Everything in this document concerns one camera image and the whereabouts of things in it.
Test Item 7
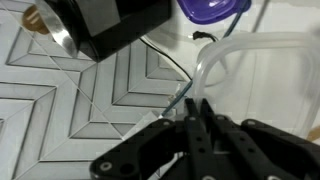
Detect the clear plastic bowl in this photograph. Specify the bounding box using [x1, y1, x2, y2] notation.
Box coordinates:
[191, 30, 320, 142]

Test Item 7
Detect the round wooden knob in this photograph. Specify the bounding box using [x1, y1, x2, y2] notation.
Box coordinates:
[22, 4, 51, 35]

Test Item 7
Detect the black cable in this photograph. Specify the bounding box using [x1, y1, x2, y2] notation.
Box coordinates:
[139, 30, 218, 82]

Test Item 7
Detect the black and chrome appliance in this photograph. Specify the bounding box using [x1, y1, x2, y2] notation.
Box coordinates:
[34, 0, 173, 63]

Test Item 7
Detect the purple plastic lid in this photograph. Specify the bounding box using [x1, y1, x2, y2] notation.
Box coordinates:
[175, 0, 253, 26]

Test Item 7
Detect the teal cable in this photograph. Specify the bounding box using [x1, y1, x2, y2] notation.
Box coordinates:
[162, 0, 252, 118]

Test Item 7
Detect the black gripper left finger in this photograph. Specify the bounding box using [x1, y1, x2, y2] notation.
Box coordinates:
[88, 97, 218, 180]

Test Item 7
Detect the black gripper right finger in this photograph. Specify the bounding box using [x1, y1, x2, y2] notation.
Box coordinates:
[200, 98, 320, 180]

